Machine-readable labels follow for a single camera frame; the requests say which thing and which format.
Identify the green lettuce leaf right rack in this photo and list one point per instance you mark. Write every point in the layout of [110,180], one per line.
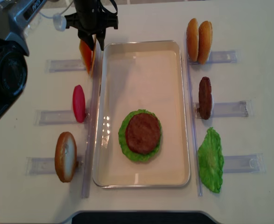
[211,161]

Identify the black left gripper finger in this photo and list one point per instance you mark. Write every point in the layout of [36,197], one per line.
[100,36]
[87,38]

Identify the black table edge panel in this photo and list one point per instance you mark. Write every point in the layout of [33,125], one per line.
[141,218]

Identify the green lettuce on tray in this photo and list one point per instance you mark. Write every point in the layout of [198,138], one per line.
[122,129]

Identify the brown meat patty on tray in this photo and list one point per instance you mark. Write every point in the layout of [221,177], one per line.
[143,133]

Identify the orange cheese slice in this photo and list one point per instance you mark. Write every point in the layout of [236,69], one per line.
[86,55]

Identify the bun slice on left rack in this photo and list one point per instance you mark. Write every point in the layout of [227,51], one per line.
[65,157]

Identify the bun slice right rack outer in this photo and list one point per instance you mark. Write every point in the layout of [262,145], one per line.
[192,39]

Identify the clear right rack lettuce track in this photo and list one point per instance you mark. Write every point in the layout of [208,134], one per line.
[252,163]

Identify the red tomato slice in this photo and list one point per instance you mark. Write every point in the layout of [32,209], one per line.
[78,103]

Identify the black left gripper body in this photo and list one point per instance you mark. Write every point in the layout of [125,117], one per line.
[91,17]

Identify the white metal tray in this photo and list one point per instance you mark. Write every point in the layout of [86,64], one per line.
[141,75]

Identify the yellow cheese slice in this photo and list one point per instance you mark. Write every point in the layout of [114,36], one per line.
[93,56]

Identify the clear left rack bun track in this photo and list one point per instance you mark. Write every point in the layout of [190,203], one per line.
[40,166]

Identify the white pusher behind patty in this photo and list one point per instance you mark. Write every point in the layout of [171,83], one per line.
[213,103]

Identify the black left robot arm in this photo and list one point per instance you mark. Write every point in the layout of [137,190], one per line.
[15,17]

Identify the clear right rack patty track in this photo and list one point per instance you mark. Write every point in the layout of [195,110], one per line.
[242,108]

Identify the clear right rack front rail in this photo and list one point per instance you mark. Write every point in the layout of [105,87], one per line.
[193,121]

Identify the bun slice rack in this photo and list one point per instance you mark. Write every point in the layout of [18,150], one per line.
[205,41]
[192,39]

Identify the brown meat patty right rack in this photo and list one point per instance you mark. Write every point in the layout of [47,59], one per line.
[205,98]

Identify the clear rack bun track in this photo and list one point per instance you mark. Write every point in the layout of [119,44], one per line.
[40,166]
[229,56]

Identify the clear right rack bun track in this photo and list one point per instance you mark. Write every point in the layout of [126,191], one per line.
[229,56]

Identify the bun slice right rack inner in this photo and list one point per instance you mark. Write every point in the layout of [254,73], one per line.
[205,41]

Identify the clear left rack tomato track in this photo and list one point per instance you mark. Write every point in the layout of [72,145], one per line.
[60,117]

